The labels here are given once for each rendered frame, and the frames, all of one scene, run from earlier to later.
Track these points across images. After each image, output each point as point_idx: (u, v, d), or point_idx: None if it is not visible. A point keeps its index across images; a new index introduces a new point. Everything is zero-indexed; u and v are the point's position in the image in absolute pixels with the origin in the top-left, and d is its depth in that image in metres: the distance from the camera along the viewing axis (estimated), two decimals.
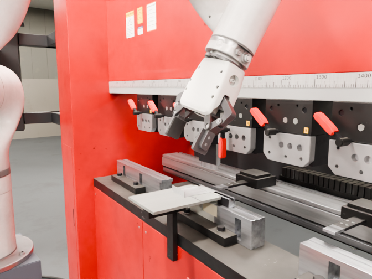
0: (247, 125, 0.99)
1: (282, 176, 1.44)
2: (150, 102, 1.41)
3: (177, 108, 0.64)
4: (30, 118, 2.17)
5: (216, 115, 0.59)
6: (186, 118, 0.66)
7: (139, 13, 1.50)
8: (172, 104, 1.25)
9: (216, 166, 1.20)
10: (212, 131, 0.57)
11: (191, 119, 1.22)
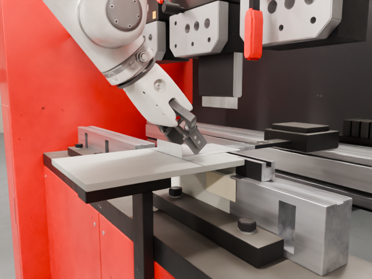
0: None
1: (341, 137, 0.84)
2: None
3: (158, 127, 0.62)
4: None
5: None
6: None
7: None
8: None
9: (232, 101, 0.59)
10: (192, 132, 0.57)
11: (182, 9, 0.61)
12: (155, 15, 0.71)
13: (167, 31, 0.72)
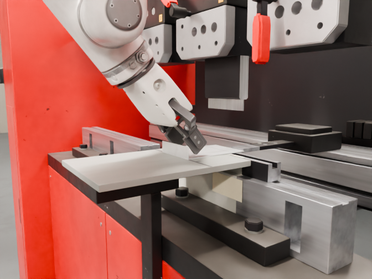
0: None
1: (344, 138, 0.85)
2: None
3: (159, 127, 0.62)
4: None
5: None
6: None
7: None
8: None
9: (238, 103, 0.60)
10: (191, 132, 0.57)
11: (190, 13, 0.63)
12: (161, 19, 0.72)
13: (173, 34, 0.73)
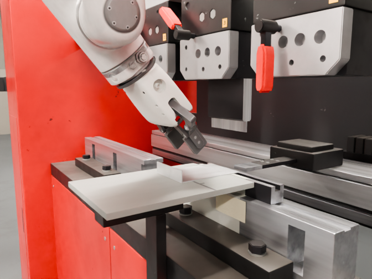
0: (331, 3, 0.41)
1: (345, 153, 0.86)
2: None
3: (159, 127, 0.62)
4: None
5: None
6: None
7: None
8: (159, 11, 0.67)
9: (242, 124, 0.61)
10: (191, 132, 0.57)
11: (194, 35, 0.64)
12: (165, 38, 0.73)
13: (176, 53, 0.74)
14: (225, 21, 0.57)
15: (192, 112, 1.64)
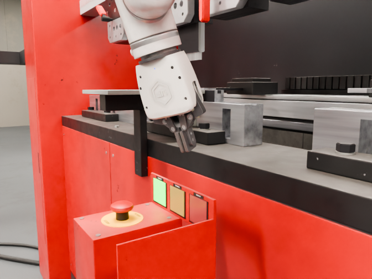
0: None
1: (284, 91, 1.16)
2: None
3: None
4: None
5: None
6: (180, 124, 0.59)
7: None
8: None
9: (199, 55, 0.91)
10: (175, 129, 0.62)
11: None
12: None
13: None
14: None
15: None
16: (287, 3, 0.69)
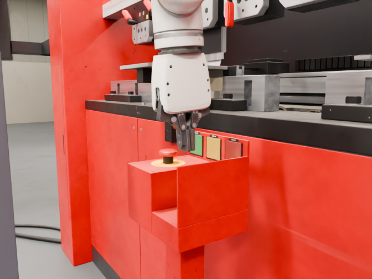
0: None
1: (294, 72, 1.28)
2: (146, 0, 1.25)
3: (181, 122, 0.59)
4: (18, 47, 2.01)
5: None
6: None
7: None
8: None
9: (221, 55, 1.05)
10: (192, 125, 0.62)
11: None
12: None
13: None
14: None
15: None
16: (300, 11, 0.82)
